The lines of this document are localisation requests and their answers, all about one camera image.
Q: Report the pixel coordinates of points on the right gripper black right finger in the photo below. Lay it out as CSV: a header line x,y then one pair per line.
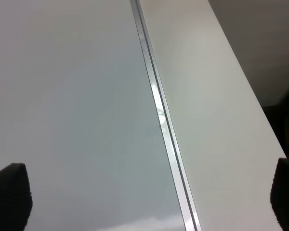
x,y
279,196

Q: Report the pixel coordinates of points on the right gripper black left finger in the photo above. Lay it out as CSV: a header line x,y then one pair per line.
x,y
15,198

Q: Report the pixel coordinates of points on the white aluminium-framed whiteboard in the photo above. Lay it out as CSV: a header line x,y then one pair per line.
x,y
82,106

